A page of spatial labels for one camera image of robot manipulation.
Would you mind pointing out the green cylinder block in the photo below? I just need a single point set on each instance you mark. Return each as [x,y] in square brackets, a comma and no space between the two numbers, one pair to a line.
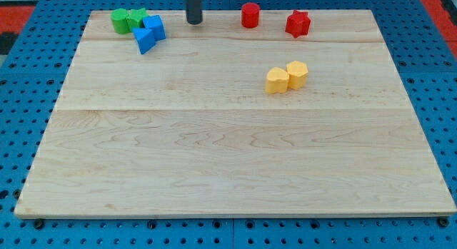
[119,21]

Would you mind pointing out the blue triangle block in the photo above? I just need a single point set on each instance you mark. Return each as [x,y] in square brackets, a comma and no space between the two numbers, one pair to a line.
[145,39]

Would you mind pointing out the yellow hexagon block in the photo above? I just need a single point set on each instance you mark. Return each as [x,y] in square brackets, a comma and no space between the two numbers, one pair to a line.
[298,74]

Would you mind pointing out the yellow heart block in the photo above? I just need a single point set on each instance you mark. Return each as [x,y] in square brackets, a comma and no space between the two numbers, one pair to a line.
[276,81]

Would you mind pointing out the red cylinder block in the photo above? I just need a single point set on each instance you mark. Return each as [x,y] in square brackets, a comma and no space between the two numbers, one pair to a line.
[250,13]

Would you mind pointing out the blue cube block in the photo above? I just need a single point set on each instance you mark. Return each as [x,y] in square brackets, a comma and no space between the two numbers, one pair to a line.
[156,25]

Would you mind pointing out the green star block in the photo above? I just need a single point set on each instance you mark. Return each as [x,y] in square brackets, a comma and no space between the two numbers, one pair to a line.
[135,18]

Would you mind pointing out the red star block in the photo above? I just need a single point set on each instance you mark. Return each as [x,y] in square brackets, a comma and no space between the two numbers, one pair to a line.
[298,23]

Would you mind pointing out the light wooden board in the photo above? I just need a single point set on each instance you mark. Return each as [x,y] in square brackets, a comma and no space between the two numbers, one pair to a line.
[188,131]

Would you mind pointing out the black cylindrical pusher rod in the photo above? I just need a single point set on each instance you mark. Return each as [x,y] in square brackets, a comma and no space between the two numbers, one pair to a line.
[194,13]

